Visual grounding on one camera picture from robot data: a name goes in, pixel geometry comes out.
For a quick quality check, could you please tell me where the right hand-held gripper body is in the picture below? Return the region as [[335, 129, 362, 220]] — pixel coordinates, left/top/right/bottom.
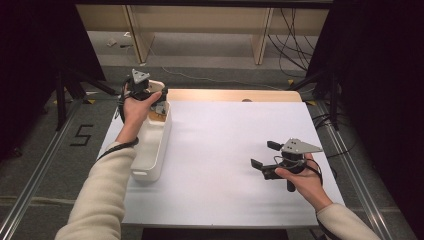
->
[[262, 137, 324, 181]]

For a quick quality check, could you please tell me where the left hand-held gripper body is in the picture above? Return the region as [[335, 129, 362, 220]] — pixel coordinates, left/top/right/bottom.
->
[[124, 68, 152, 101]]

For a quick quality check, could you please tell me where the white plastic storage box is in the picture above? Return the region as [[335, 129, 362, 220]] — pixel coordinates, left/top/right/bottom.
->
[[130, 79, 173, 183]]

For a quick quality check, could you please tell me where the person's left hand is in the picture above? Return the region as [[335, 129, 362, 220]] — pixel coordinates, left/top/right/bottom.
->
[[119, 83, 163, 135]]

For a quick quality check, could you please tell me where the person's right hand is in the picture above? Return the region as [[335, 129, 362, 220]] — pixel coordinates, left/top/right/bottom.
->
[[274, 153, 334, 213]]

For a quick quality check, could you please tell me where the black metal stand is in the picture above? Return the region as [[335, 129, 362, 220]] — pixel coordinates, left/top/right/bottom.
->
[[53, 68, 126, 132], [288, 69, 341, 131]]

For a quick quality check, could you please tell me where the light wooden table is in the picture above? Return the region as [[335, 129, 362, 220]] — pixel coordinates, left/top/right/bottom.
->
[[165, 87, 303, 103]]

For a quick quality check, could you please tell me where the beige wooden desk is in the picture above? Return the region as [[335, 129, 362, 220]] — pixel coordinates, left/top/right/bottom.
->
[[74, 3, 331, 66]]

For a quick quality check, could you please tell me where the black curtain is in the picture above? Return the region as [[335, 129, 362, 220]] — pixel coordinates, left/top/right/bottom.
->
[[305, 0, 424, 234], [0, 0, 107, 161]]

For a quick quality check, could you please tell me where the black floor cable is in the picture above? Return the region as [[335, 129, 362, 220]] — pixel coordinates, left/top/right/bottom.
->
[[313, 111, 359, 159]]

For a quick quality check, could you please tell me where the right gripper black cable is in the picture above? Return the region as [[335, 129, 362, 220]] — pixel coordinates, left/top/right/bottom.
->
[[273, 153, 325, 188]]

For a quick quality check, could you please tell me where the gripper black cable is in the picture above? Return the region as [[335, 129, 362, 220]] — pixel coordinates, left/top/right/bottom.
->
[[273, 153, 325, 188], [95, 78, 140, 163]]

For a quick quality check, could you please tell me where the white floor cable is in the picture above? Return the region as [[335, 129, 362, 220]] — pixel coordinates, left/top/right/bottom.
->
[[124, 31, 284, 92]]

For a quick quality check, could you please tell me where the aluminium floor rail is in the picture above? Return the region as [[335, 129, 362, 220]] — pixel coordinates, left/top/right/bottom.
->
[[0, 99, 84, 240], [314, 101, 396, 240]]

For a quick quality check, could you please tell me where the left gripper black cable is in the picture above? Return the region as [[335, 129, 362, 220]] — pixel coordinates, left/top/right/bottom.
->
[[95, 78, 140, 163]]

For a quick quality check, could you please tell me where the bundle of black cables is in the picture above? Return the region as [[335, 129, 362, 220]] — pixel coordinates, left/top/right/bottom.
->
[[266, 8, 318, 79]]

